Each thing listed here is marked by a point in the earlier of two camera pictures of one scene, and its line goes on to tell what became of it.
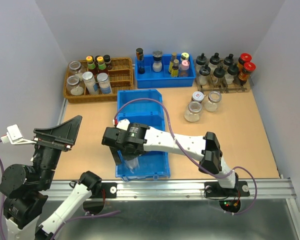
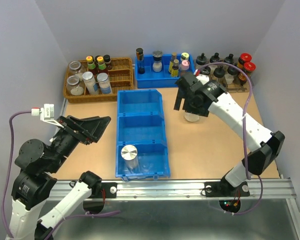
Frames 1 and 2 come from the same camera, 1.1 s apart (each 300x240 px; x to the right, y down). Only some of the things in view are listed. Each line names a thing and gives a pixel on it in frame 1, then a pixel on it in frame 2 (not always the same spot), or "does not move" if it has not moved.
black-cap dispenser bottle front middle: (219, 72) does not move
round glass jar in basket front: (73, 86) does not move
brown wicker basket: (85, 83) does not move
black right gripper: (125, 155) → (200, 110)
